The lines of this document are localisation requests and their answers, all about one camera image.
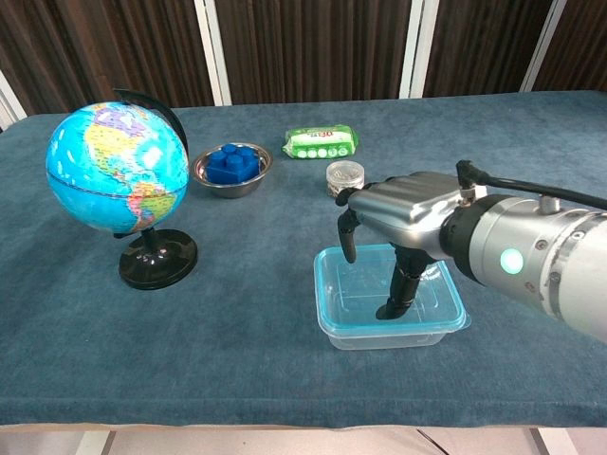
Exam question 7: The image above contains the blue building block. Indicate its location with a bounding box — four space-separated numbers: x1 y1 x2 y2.
205 141 262 184

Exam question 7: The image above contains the green snack packet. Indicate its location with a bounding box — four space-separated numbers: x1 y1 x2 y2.
281 123 361 160

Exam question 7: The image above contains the small clear jar of clips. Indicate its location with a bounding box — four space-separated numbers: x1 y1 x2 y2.
325 160 366 198

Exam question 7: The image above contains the blue table cloth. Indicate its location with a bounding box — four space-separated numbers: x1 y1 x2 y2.
0 89 607 428

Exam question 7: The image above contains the stainless steel bowl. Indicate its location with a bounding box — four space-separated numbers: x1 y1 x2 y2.
191 143 275 200

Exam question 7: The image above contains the clear plastic food container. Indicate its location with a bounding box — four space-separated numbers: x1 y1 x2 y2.
318 320 469 352

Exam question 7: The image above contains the white partition post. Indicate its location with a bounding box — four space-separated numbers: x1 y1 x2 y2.
398 0 438 100
193 0 232 107
519 0 568 93
0 69 28 133

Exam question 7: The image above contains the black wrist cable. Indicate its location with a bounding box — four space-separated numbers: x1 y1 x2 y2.
455 159 607 210

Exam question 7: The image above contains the dark slatted partition panel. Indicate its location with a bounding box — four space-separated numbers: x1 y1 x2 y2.
423 0 555 99
534 0 607 93
214 0 414 106
0 0 215 118

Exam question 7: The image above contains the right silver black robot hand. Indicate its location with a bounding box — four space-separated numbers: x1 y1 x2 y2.
334 171 465 321

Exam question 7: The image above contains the blue globe on black stand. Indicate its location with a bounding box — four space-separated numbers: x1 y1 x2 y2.
45 86 200 292

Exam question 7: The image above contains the teal translucent plastic lid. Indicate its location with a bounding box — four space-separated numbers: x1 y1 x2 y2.
313 245 472 334

